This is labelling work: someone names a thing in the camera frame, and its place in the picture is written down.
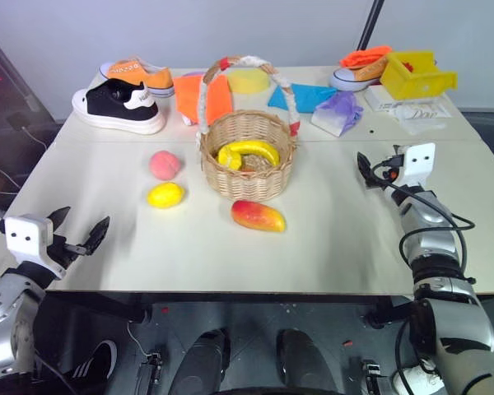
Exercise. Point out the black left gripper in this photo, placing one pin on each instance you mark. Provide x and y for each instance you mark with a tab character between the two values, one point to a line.
63	250

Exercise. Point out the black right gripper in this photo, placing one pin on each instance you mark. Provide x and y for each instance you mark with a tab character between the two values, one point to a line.
391	166

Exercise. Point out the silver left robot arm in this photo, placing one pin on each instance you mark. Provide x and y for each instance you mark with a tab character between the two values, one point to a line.
4	304

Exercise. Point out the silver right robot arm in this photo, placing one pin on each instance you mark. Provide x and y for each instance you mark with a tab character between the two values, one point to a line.
440	263

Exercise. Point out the purple white plastic bag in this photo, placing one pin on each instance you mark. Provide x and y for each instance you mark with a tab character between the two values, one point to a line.
337	111

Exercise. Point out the yellow lemon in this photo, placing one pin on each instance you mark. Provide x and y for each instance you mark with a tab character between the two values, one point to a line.
164	195

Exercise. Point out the orange white canvas sneaker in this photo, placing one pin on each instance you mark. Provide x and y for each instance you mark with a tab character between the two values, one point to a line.
354	78

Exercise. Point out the blue cloth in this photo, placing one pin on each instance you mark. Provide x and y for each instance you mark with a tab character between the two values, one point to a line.
308	96

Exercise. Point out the pink peach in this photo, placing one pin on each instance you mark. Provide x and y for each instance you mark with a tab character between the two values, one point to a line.
164	165

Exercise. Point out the crumpled bright orange cloth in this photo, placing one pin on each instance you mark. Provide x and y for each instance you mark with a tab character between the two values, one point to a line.
364	55

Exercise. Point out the yellow banana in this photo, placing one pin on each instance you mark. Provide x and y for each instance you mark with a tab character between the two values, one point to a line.
251	151

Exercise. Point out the red yellow mango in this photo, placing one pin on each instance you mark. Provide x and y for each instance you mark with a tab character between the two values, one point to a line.
257	216

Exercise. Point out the black and white sneaker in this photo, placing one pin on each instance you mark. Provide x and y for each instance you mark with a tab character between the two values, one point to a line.
107	107

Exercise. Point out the dark cabinet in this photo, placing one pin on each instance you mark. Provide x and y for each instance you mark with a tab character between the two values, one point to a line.
12	103

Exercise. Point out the black shoe white stripes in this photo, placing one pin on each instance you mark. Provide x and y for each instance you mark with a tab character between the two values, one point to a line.
90	366

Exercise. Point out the black stand pole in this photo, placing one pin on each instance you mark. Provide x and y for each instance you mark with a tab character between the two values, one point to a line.
370	24

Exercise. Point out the round yellow sponge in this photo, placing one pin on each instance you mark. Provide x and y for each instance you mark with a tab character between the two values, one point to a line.
247	81

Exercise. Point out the dark rounded shape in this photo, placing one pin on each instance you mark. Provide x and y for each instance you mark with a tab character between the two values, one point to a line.
304	362
203	362

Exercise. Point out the purple object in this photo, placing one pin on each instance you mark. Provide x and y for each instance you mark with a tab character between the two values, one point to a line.
191	74

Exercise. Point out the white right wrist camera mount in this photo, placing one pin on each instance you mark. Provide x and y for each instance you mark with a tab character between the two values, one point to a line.
418	160

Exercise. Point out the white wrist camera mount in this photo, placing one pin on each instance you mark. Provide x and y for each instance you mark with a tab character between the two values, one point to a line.
418	160
24	234

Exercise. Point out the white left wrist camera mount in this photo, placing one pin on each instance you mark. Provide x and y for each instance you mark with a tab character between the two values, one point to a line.
24	234

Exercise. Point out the black table frame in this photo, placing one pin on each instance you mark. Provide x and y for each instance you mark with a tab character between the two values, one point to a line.
271	302

